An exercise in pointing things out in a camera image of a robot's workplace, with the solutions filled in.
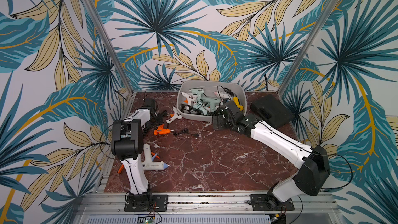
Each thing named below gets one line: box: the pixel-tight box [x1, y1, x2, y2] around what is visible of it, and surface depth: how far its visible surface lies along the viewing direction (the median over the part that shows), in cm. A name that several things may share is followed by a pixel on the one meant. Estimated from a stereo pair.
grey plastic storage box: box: [176, 80, 247, 122], surface depth 112 cm
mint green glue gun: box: [189, 88, 205, 102], surface depth 112 cm
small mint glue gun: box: [192, 101, 209, 116], surface depth 105 cm
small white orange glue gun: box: [179, 91, 198, 106], surface depth 109 cm
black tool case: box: [250, 94, 296, 129], surface depth 105 cm
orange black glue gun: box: [153, 123, 175, 136], surface depth 98 cm
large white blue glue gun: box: [141, 143, 170, 171], surface depth 85 cm
